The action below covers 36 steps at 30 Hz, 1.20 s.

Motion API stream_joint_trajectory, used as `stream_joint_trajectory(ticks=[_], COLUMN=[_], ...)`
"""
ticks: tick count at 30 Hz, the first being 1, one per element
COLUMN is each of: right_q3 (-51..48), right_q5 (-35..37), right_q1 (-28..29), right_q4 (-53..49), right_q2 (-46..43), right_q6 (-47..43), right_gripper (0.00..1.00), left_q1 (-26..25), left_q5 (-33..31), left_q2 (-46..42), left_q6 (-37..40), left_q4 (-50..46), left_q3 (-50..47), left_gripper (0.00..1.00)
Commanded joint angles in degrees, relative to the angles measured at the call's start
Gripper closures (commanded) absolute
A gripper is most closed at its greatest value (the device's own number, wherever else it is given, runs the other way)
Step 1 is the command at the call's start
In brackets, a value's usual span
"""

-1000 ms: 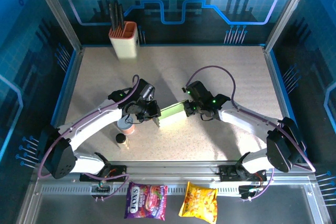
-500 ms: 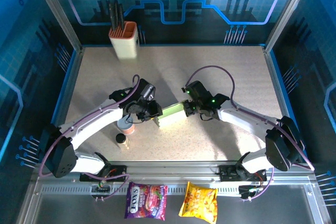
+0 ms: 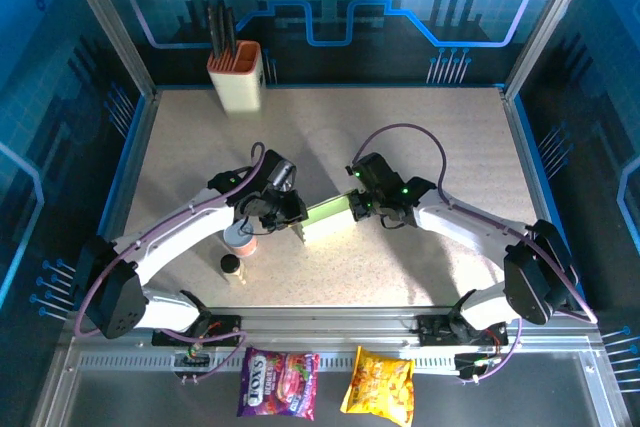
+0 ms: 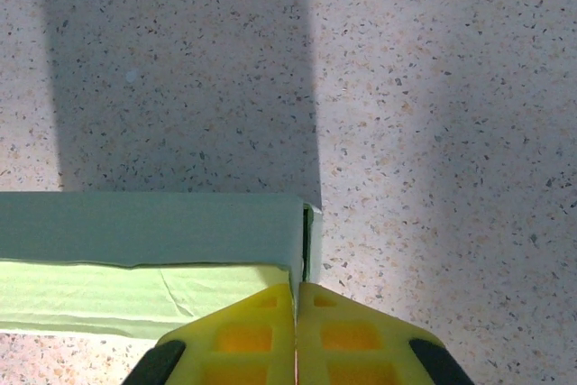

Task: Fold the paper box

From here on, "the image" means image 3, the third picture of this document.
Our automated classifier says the light green paper box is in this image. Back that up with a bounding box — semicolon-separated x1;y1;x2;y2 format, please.
297;191;362;248

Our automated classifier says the pink tin can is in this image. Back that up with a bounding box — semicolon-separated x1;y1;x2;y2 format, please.
222;224;259;259

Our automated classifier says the small bottle black cap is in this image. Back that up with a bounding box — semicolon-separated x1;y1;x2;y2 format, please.
220;254;249;286

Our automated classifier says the cream knife block orange top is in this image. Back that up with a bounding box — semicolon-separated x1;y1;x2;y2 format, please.
207;40;266;118

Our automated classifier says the slotted aluminium strip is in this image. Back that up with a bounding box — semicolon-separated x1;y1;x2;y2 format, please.
74;350;594;374

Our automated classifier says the purple candy bag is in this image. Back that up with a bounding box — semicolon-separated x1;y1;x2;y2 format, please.
236;345;321;422

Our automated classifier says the small black circuit board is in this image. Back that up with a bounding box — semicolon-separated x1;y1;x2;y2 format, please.
454;352;501;378
172;351;212;373

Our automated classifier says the yellow snack bag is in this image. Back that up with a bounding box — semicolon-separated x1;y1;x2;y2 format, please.
339;345;416;427

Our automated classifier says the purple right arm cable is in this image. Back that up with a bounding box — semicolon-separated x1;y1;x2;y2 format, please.
355;124;599;384

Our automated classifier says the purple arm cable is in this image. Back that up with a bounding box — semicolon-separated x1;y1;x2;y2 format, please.
355;124;599;384
73;140;266;384

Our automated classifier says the aluminium frame rail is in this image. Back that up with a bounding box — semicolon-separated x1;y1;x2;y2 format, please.
58;306;604;346

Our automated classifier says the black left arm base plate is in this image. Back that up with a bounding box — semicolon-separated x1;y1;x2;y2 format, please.
151;314;244;348

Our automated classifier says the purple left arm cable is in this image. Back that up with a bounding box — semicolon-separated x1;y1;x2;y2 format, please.
73;140;266;384

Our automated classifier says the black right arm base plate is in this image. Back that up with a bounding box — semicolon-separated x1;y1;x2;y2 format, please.
417;314;509;347

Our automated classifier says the aluminium side rail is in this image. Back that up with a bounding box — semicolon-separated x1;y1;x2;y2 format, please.
82;89;162;311
498;86;590;311

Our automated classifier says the black knife handle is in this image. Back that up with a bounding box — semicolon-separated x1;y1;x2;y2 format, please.
207;0;224;57
217;0;233;57
227;5;239;56

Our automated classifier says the aluminium frame post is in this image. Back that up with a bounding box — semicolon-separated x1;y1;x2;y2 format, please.
53;0;160;101
501;0;604;101

